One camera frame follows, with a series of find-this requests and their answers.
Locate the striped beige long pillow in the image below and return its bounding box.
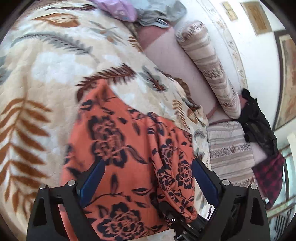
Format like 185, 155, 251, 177
176, 21, 241, 120

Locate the red black plaid cloth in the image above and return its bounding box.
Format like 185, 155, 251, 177
252, 152, 285, 210

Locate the black garment pile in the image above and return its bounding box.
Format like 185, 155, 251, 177
237, 88, 278, 156

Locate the pink bed sheet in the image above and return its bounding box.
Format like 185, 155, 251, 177
137, 25, 266, 167

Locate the large framed wall picture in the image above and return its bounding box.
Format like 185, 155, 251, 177
273, 30, 295, 131

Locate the cream leaf patterned blanket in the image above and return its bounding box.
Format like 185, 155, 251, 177
1, 1, 210, 240

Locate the wall switch plate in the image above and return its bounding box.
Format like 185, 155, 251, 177
222, 2, 238, 21

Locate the light blue grey cloth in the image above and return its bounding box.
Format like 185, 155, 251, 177
129, 0, 188, 28

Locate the purple patterned cloth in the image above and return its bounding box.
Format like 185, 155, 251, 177
92, 0, 137, 22

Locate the orange black floral garment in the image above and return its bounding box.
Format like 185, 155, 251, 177
61, 79, 197, 240

